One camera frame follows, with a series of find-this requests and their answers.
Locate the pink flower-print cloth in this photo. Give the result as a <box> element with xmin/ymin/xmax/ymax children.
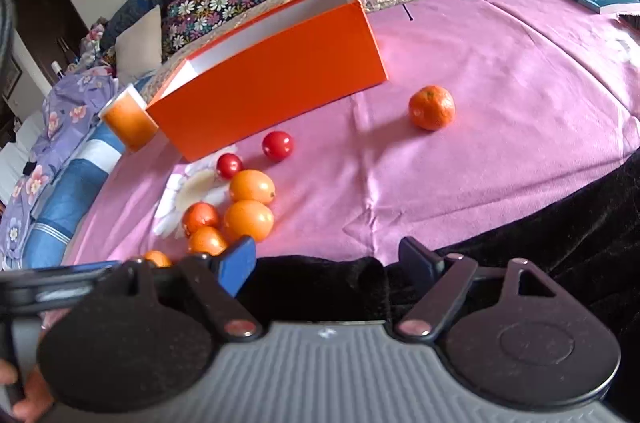
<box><xmin>65</xmin><ymin>0</ymin><xmax>639</xmax><ymax>264</ymax></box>

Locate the blue white striped blanket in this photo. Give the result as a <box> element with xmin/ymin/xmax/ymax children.
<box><xmin>22</xmin><ymin>123</ymin><xmax>125</xmax><ymax>268</ymax></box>

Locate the textured orange mandarin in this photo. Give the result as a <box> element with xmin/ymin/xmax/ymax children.
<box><xmin>408</xmin><ymin>86</ymin><xmax>456</xmax><ymax>131</ymax></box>

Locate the small orange fruit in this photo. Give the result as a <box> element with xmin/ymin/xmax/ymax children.
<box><xmin>143</xmin><ymin>250</ymin><xmax>172</xmax><ymax>268</ymax></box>

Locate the small reddish-orange fruit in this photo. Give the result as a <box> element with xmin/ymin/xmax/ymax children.
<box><xmin>181</xmin><ymin>202</ymin><xmax>219</xmax><ymax>237</ymax></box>

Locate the beige cushion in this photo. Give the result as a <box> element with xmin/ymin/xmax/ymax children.
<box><xmin>115</xmin><ymin>6</ymin><xmax>162</xmax><ymax>85</ymax></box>

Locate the lilac floral fabric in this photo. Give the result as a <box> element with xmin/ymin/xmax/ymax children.
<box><xmin>1</xmin><ymin>65</ymin><xmax>118</xmax><ymax>270</ymax></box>

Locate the orange cylindrical cup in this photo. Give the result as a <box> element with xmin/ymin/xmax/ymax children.
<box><xmin>99</xmin><ymin>85</ymin><xmax>158</xmax><ymax>152</ymax></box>

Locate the orange cardboard box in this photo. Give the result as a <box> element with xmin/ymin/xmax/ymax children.
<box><xmin>148</xmin><ymin>0</ymin><xmax>387</xmax><ymax>162</ymax></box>

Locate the smooth orange kumquat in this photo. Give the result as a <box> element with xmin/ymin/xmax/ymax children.
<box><xmin>221</xmin><ymin>200</ymin><xmax>274</xmax><ymax>243</ymax></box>
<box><xmin>189</xmin><ymin>226</ymin><xmax>228</xmax><ymax>256</ymax></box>
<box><xmin>229</xmin><ymin>169</ymin><xmax>277</xmax><ymax>205</ymax></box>

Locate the round red cherry tomato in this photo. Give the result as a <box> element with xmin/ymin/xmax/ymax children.
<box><xmin>262</xmin><ymin>130</ymin><xmax>295</xmax><ymax>163</ymax></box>

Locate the black velvet cloth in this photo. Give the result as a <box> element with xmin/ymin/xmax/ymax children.
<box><xmin>238</xmin><ymin>154</ymin><xmax>639</xmax><ymax>421</ymax></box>

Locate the person's left hand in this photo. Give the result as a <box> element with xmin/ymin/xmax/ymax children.
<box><xmin>0</xmin><ymin>309</ymin><xmax>72</xmax><ymax>423</ymax></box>

